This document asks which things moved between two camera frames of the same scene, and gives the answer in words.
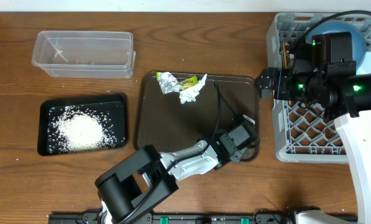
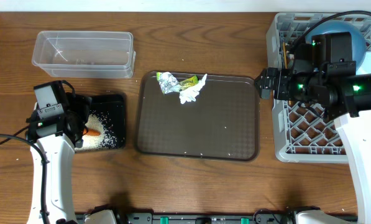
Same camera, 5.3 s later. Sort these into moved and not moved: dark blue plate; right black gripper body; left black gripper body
Moved: left black gripper body
Not moved: dark blue plate; right black gripper body
